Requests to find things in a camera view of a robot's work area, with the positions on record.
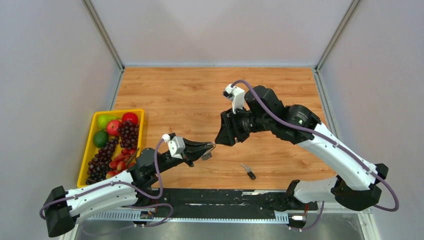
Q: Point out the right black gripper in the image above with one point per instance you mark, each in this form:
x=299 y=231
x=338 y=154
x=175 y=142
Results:
x=229 y=128

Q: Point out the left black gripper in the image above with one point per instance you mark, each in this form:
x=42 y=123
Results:
x=193 y=150

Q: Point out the silver keyring with keys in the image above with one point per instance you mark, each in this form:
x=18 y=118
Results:
x=208 y=154

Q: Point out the black headed silver key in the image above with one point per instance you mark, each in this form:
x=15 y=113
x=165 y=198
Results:
x=249 y=172

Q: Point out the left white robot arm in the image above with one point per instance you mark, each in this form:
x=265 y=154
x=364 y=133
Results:
x=138 y=185

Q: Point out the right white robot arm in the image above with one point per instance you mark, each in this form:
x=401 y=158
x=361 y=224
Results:
x=355 y=185

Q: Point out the upper dark grape bunch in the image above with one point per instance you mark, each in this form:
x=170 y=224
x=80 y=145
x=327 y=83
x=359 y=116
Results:
x=129 y=134

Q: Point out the dark grape bunch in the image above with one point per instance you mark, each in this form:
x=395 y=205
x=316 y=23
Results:
x=98 y=166
x=129 y=134

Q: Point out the red apple top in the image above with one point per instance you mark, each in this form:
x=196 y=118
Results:
x=130 y=117

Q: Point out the small red fruits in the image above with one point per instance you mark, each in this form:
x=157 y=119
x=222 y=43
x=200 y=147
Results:
x=122 y=161

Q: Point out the red yellow apple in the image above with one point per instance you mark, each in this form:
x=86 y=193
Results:
x=112 y=128

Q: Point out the green lime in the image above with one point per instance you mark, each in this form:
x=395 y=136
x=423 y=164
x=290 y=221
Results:
x=100 y=139

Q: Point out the green pear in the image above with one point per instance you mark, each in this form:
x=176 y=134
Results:
x=103 y=120

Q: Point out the lower dark grape bunch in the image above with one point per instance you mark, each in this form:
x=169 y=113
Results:
x=98 y=166

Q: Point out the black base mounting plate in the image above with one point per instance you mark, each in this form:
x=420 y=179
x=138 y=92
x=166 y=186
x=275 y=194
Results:
x=224 y=204

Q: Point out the yellow plastic tray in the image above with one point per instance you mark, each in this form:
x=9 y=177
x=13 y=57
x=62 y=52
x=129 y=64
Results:
x=91 y=150

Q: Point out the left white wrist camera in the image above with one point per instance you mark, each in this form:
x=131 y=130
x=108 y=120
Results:
x=176 y=145

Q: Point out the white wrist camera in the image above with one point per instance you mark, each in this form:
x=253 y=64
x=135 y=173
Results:
x=176 y=145
x=236 y=95

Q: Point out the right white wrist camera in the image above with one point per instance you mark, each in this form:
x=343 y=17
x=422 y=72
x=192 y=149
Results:
x=236 y=95

